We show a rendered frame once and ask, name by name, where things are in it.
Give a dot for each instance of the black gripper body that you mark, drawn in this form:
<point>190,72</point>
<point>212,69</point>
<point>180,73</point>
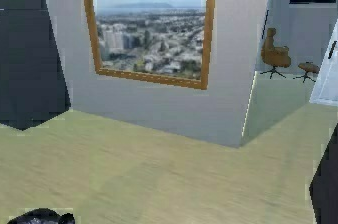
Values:
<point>42,217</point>

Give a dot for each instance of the dark grey cabinet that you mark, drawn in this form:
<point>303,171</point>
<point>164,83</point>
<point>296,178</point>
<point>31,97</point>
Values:
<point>17,63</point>

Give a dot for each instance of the gold framed city picture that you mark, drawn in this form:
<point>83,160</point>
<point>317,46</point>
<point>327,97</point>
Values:
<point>150,40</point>

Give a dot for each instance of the brown swivel armchair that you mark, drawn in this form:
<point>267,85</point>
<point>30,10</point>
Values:
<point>274,55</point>

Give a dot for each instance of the brown swivel footstool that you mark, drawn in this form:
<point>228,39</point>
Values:
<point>308,68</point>

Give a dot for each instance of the dark window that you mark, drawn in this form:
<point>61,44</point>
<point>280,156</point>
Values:
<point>312,1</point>

